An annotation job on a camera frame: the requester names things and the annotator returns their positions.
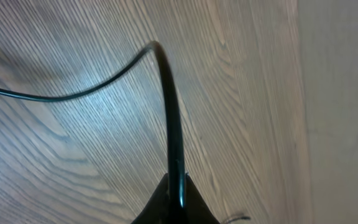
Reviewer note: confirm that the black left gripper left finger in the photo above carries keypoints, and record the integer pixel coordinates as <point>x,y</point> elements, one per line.
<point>156,209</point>

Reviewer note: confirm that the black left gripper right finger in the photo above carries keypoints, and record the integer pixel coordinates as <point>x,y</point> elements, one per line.
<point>196,208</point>

